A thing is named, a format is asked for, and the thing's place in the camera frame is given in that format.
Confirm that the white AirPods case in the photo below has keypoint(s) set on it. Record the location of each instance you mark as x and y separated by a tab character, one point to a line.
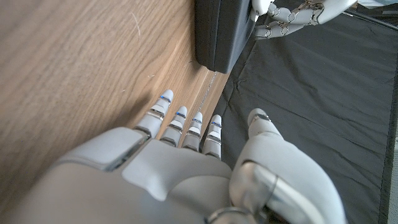
259	6

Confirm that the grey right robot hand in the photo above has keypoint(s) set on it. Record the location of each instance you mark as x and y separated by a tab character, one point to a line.
174	186

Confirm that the black zip case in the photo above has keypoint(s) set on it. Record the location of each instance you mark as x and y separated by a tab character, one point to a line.
217	31

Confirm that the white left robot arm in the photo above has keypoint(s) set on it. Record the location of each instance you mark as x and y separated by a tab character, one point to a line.
376	3

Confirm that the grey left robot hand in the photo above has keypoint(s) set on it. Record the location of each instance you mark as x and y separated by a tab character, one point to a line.
308	14

